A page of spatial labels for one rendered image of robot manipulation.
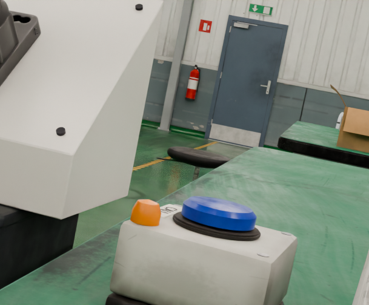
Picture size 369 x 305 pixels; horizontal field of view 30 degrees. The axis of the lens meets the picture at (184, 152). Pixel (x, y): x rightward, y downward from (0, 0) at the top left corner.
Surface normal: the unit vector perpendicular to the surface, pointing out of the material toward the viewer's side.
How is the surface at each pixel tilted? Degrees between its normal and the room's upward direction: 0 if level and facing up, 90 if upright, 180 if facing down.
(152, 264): 90
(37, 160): 90
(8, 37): 90
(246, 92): 90
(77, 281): 0
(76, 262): 0
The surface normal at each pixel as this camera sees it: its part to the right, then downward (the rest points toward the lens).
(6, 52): 0.91, 0.28
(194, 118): -0.20, 0.07
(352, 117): -0.12, -0.39
